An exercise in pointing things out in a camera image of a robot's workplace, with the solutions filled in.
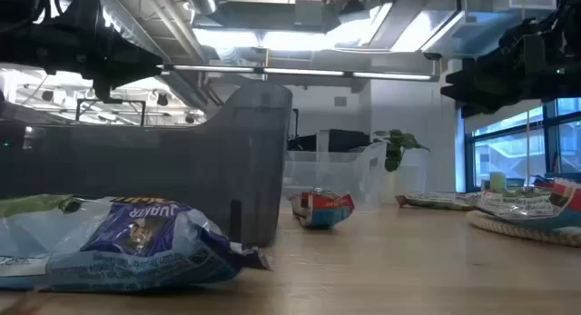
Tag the black framed window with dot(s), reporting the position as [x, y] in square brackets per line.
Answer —
[551, 138]

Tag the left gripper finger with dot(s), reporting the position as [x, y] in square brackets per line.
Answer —
[129, 73]
[131, 54]

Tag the clear plastic bin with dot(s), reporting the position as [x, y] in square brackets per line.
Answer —
[331, 174]

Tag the purple blue Quaker granola bar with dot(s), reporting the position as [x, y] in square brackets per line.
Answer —
[136, 242]

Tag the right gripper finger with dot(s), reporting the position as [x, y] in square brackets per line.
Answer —
[472, 83]
[481, 109]

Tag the pale green cup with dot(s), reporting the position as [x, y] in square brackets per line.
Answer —
[498, 181]

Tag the black tubular stand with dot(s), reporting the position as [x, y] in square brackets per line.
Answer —
[111, 101]

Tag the green white granola bar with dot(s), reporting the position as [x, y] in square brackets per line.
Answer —
[32, 205]

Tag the black background desk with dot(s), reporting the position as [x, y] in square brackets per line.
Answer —
[345, 140]

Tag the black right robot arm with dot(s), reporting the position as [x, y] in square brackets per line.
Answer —
[573, 42]

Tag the green leafy potted plant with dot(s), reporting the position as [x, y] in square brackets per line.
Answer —
[399, 147]

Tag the green gold granola bar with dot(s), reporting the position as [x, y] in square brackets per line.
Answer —
[436, 200]

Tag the red multicolour granola bar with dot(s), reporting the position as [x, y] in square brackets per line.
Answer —
[322, 210]
[522, 206]

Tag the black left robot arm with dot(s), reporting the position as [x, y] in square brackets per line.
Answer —
[27, 42]

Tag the dark grey plastic bin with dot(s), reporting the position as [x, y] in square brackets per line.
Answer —
[181, 160]

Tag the long linear ceiling light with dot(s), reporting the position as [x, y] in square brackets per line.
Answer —
[299, 72]

